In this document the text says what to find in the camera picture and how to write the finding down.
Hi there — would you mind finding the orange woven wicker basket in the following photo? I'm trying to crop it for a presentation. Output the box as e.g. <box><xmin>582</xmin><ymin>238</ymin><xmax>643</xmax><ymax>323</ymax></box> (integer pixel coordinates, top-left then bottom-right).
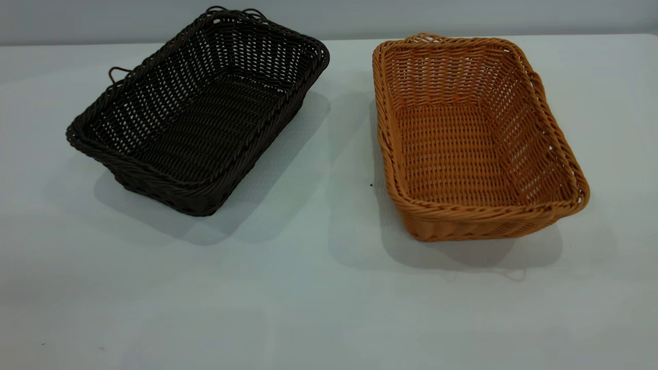
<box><xmin>372</xmin><ymin>32</ymin><xmax>591</xmax><ymax>243</ymax></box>

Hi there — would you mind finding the black woven wicker basket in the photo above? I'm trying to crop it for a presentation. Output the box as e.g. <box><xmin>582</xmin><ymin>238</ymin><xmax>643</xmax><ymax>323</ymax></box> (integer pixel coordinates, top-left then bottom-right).
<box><xmin>65</xmin><ymin>5</ymin><xmax>331</xmax><ymax>217</ymax></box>

